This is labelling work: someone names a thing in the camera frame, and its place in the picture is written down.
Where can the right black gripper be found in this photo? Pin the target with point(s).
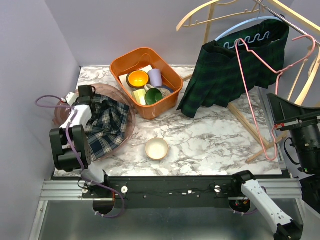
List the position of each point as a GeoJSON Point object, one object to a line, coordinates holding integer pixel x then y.
{"type": "Point", "coordinates": [287, 114]}

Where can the navy plaid skirt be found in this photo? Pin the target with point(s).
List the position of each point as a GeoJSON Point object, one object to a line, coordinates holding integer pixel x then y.
{"type": "Point", "coordinates": [106, 129]}

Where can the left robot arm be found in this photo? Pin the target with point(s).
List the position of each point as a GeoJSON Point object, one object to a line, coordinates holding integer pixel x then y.
{"type": "Point", "coordinates": [70, 147]}

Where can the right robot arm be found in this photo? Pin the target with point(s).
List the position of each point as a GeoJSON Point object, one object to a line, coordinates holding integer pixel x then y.
{"type": "Point", "coordinates": [281, 224]}

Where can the dark green plaid skirt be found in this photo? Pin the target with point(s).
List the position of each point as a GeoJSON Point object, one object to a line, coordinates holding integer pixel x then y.
{"type": "Point", "coordinates": [236, 63]}

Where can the beige empty hanger left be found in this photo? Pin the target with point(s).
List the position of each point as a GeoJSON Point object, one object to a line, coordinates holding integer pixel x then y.
{"type": "Point", "coordinates": [216, 10]}

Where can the wooden clothes rack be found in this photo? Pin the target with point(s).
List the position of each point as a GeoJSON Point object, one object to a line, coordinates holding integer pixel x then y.
{"type": "Point", "coordinates": [254, 130]}

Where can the orange plastic bin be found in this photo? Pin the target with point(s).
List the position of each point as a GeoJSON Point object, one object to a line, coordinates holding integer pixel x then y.
{"type": "Point", "coordinates": [139, 58]}

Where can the green cup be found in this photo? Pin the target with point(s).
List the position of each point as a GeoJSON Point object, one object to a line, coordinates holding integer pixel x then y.
{"type": "Point", "coordinates": [153, 96]}

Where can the small white ceramic bowl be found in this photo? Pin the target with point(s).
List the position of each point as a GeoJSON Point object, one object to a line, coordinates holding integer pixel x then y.
{"type": "Point", "coordinates": [156, 148]}

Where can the lavender cup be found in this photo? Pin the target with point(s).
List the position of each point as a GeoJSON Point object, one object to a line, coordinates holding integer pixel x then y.
{"type": "Point", "coordinates": [155, 77]}

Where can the orange bowl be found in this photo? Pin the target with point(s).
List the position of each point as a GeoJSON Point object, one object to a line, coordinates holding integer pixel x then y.
{"type": "Point", "coordinates": [137, 79]}

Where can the white paper sheet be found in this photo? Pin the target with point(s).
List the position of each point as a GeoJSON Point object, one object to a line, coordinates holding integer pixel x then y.
{"type": "Point", "coordinates": [123, 78]}

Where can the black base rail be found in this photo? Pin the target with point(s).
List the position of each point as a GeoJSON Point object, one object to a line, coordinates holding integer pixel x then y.
{"type": "Point", "coordinates": [168, 192]}

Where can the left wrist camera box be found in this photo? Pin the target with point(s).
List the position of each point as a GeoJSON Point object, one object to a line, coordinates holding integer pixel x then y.
{"type": "Point", "coordinates": [70, 99]}

